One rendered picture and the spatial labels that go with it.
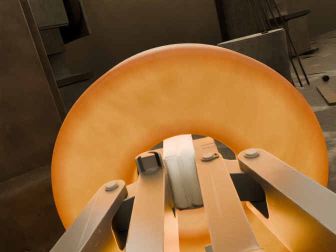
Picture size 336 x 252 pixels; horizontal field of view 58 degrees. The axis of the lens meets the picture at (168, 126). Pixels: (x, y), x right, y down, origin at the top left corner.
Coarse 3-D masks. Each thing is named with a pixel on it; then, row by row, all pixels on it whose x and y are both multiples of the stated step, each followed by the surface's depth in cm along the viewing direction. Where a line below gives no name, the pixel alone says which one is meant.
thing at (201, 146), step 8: (200, 144) 16; (208, 144) 16; (200, 152) 15; (224, 160) 14; (232, 160) 14; (232, 168) 13; (232, 176) 13; (240, 176) 13; (248, 176) 13; (240, 184) 13; (248, 184) 13; (256, 184) 13; (240, 192) 13; (248, 192) 13; (256, 192) 13; (264, 192) 13; (240, 200) 13; (248, 200) 13; (256, 200) 13
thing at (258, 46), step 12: (252, 36) 244; (264, 36) 235; (276, 36) 239; (228, 48) 247; (240, 48) 241; (252, 48) 238; (264, 48) 237; (276, 48) 240; (264, 60) 240; (276, 60) 242; (288, 60) 254; (288, 72) 252
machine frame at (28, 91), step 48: (0, 0) 37; (0, 48) 37; (0, 96) 38; (48, 96) 41; (0, 144) 38; (48, 144) 41; (0, 192) 35; (48, 192) 36; (0, 240) 34; (48, 240) 37
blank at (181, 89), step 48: (192, 48) 15; (96, 96) 15; (144, 96) 15; (192, 96) 15; (240, 96) 15; (288, 96) 15; (96, 144) 16; (144, 144) 16; (240, 144) 16; (288, 144) 16; (192, 240) 18
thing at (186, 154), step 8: (184, 136) 16; (184, 144) 15; (192, 144) 16; (184, 152) 14; (192, 152) 14; (184, 160) 14; (192, 160) 14; (184, 168) 14; (192, 168) 14; (184, 176) 14; (192, 176) 14; (192, 184) 14; (192, 192) 15; (200, 192) 15; (192, 200) 15; (200, 200) 15
